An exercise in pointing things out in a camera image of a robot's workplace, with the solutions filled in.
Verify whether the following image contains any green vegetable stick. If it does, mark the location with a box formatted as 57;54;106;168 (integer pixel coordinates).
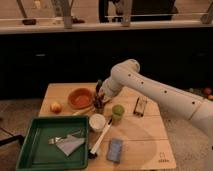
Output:
96;79;102;91

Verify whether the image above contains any dark grape bunch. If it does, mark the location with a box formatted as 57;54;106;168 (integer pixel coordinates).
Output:
94;95;104;108

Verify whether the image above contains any grey folded cloth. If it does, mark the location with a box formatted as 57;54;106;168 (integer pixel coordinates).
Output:
56;136;85;156

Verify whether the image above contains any metal fork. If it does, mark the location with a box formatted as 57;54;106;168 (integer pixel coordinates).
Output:
48;130;82;145

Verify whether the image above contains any white cup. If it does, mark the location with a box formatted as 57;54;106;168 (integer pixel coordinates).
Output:
89;114;106;132

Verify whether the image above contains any wooden table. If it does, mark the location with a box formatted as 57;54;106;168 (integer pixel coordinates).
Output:
38;81;177;171

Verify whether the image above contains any green plastic tray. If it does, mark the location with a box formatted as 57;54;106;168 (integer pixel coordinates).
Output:
16;116;89;171

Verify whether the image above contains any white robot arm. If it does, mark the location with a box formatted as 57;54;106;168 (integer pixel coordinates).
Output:
101;59;213;171

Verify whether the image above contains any yellow red apple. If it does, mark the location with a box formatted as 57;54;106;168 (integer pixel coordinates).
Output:
50;102;62;114

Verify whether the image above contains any white handled brush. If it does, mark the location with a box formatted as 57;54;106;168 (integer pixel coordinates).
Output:
88;120;112;159

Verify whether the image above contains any blue sponge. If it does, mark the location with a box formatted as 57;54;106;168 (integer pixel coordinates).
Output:
107;139;123;163

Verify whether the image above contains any dark snack packet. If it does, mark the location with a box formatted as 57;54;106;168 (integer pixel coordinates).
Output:
133;97;147;117

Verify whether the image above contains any orange clay bowl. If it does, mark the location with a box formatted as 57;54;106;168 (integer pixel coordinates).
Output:
67;88;93;109

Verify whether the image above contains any green plastic cup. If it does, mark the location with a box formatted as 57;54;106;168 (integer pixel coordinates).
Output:
112;105;125;121

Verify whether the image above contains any small metal cup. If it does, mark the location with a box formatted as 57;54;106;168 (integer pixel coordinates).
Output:
95;106;104;114

